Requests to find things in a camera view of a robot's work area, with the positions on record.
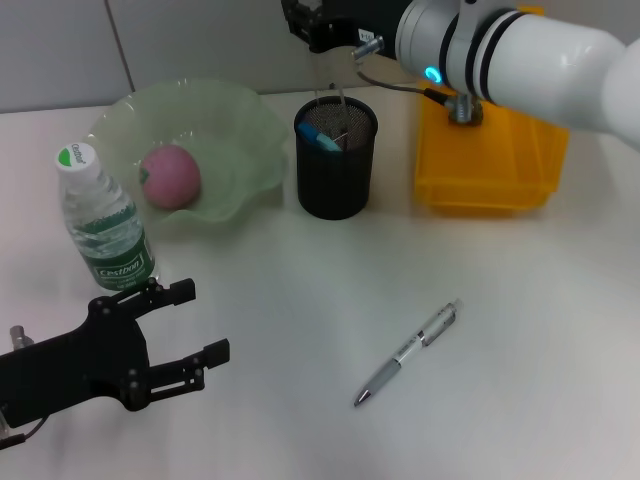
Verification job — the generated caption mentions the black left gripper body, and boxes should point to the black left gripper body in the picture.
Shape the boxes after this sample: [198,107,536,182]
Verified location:
[0,293,151,430]

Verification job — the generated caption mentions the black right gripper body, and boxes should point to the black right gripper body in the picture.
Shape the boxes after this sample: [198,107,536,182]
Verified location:
[309,0,404,55]

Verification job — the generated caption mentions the transparent plastic ruler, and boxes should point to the transparent plastic ruler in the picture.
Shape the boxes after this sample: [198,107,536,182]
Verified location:
[312,48,351,149]

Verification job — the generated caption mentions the green label water bottle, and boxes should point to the green label water bottle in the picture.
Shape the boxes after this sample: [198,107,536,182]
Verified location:
[54,141,161,295]

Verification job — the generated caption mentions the blue scissors with sheath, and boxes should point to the blue scissors with sheath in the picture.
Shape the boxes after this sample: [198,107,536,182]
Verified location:
[298,122,347,154]

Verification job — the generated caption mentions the silver retractable pen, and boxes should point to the silver retractable pen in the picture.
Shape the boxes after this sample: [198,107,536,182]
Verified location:
[353,298,462,409]

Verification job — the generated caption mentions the pink peach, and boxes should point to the pink peach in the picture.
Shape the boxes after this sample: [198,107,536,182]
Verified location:
[138,144,202,210]

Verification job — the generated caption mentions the green wavy glass fruit plate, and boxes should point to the green wavy glass fruit plate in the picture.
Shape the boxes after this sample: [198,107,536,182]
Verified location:
[88,76,291,242]

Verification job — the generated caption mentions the black mesh pen holder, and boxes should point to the black mesh pen holder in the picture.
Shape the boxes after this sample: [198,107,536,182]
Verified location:
[292,96,378,221]

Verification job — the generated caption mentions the yellow plastic storage bin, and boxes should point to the yellow plastic storage bin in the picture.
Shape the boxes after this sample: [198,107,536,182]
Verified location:
[412,3,571,218]

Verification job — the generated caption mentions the right gripper cable with connector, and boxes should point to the right gripper cable with connector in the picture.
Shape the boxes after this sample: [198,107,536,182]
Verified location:
[350,34,475,126]

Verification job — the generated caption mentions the gripper cable with connector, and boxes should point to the gripper cable with connector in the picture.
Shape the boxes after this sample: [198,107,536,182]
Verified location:
[0,324,45,450]
[350,34,475,126]

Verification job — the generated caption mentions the left gripper cable with connector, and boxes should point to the left gripper cable with connector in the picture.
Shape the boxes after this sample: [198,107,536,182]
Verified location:
[0,324,45,450]

